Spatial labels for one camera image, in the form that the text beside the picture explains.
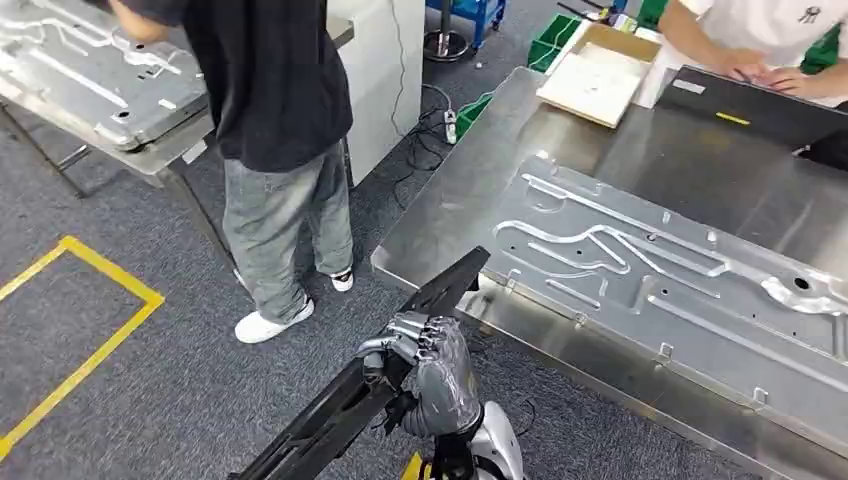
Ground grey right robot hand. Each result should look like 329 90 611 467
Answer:
355 311 484 439

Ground long black plastic part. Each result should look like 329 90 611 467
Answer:
228 246 492 480

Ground steel bench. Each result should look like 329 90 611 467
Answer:
370 66 848 480

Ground large stamped metal panel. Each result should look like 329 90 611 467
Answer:
457 152 848 460

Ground green plastic crate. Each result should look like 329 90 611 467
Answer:
455 92 496 142
527 13 584 73

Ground white cabinet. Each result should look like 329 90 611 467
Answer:
327 0 427 187

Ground cardboard box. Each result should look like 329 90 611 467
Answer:
535 23 663 130

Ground round black stool base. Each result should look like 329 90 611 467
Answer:
423 0 471 64

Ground person in dark shirt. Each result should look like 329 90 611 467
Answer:
107 0 356 346

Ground steel table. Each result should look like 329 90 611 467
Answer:
0 13 356 266

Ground white box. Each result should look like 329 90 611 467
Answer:
632 46 692 111

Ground blue wheeled cart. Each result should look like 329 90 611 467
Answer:
426 0 509 50

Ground black flat tray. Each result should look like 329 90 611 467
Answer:
655 64 848 151

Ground person in white shirt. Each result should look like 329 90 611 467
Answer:
657 0 848 109

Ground black floor cables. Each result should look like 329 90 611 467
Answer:
390 82 460 208

